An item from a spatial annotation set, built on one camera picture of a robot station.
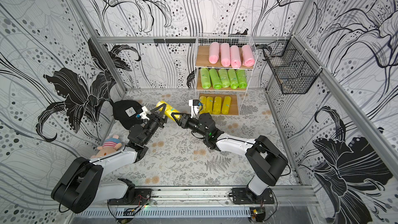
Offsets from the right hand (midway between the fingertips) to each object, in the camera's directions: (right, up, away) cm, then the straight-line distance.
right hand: (175, 114), depth 75 cm
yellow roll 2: (+30, +6, +29) cm, 42 cm away
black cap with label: (-37, 0, +24) cm, 44 cm away
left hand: (-2, +3, +2) cm, 4 cm away
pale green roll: (+26, +20, +11) cm, 34 cm away
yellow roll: (-3, +2, -1) cm, 4 cm away
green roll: (+15, +20, +13) cm, 28 cm away
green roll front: (+31, +16, +9) cm, 36 cm away
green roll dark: (+21, +17, +10) cm, 29 cm away
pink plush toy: (-37, -18, +9) cm, 42 cm away
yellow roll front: (+23, +3, +29) cm, 37 cm away
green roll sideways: (+35, +19, +11) cm, 42 cm away
